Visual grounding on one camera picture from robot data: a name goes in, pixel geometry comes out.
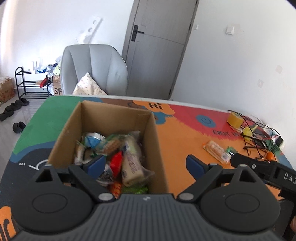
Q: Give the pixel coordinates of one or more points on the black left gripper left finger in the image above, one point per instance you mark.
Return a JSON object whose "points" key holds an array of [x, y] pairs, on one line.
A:
{"points": [[59, 199]]}

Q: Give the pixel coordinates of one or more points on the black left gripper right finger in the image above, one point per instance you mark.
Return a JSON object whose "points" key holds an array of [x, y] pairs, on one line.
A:
{"points": [[235, 200]]}

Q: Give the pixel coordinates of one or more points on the red snack packet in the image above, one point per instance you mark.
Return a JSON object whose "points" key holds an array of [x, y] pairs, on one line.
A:
{"points": [[116, 163]]}

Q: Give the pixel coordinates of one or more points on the blue silver snack packet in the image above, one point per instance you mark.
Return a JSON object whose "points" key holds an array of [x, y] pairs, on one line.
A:
{"points": [[92, 140]]}

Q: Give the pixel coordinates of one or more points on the yellow peanut snack packet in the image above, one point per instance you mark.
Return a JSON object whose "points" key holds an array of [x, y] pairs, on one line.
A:
{"points": [[112, 143]]}

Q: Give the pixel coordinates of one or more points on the orange fruit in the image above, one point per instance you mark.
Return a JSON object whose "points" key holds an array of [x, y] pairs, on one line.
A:
{"points": [[270, 156]]}

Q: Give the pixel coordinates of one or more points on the black power adapter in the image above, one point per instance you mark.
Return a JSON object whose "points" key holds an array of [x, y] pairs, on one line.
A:
{"points": [[279, 142]]}

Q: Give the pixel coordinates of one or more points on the green snack packet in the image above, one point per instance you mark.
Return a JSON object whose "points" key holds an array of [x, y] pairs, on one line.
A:
{"points": [[231, 150]]}

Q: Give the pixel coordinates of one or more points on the yellow toy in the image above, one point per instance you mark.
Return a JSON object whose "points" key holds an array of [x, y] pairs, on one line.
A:
{"points": [[247, 132]]}

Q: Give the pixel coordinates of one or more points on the orange cracker packet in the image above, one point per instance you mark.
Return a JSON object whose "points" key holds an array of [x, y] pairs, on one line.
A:
{"points": [[217, 152]]}

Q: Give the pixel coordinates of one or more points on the dark snack packet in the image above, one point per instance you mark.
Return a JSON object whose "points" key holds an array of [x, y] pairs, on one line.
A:
{"points": [[106, 178]]}

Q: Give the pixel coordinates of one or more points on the yellow tape roll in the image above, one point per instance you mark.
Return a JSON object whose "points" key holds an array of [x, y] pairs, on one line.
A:
{"points": [[235, 120]]}

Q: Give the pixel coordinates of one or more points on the beige snack packet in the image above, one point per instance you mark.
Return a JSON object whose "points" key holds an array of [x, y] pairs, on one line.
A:
{"points": [[133, 172]]}

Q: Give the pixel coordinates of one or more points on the colourful table mat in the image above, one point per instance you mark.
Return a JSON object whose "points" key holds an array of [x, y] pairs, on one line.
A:
{"points": [[181, 130]]}

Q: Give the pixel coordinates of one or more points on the black shoe pair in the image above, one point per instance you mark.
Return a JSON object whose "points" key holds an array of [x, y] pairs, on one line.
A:
{"points": [[9, 110]]}

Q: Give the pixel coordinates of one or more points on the SF cardboard box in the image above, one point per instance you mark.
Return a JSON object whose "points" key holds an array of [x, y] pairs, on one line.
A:
{"points": [[57, 88]]}

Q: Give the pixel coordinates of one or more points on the black shoe rack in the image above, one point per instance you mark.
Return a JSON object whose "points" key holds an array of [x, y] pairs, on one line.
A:
{"points": [[31, 85]]}

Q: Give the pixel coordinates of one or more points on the dotted cream cushion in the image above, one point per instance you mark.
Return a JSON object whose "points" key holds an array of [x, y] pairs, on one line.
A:
{"points": [[87, 86]]}

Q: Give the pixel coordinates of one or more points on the small brown carton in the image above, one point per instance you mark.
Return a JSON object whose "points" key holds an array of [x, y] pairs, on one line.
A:
{"points": [[6, 89]]}

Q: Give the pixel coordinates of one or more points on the grey armchair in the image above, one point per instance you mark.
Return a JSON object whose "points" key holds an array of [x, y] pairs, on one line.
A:
{"points": [[103, 63]]}

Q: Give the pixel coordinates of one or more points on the grey door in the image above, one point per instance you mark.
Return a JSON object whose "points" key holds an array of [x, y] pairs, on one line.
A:
{"points": [[154, 59]]}

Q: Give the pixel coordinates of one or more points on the white light switch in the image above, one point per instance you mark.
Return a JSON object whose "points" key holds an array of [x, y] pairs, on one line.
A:
{"points": [[230, 30]]}

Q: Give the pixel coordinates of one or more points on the black door handle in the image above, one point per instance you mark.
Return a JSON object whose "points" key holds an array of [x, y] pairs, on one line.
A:
{"points": [[136, 31]]}

